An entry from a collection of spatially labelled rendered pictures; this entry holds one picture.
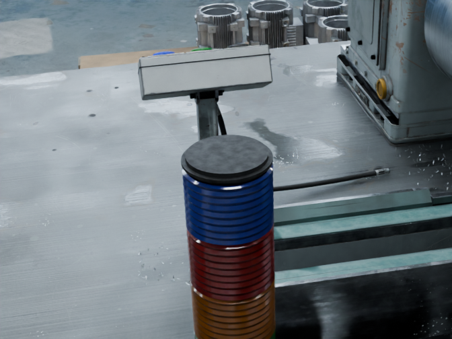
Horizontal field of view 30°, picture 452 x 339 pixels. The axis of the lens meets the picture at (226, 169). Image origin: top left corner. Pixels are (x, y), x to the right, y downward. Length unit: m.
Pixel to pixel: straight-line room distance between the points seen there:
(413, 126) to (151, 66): 0.54
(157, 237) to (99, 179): 0.21
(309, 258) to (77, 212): 0.43
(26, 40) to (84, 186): 3.12
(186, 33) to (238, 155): 3.82
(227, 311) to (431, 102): 0.92
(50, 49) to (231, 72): 3.24
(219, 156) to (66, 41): 3.86
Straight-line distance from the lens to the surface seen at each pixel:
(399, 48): 1.41
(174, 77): 1.09
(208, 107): 1.13
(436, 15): 1.29
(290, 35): 3.62
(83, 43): 4.34
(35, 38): 4.48
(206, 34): 3.55
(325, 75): 1.74
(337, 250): 1.03
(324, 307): 0.93
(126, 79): 1.76
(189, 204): 0.55
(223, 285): 0.57
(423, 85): 1.43
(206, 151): 0.55
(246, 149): 0.55
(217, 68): 1.10
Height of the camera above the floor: 1.48
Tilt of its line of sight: 29 degrees down
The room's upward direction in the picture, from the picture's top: 3 degrees counter-clockwise
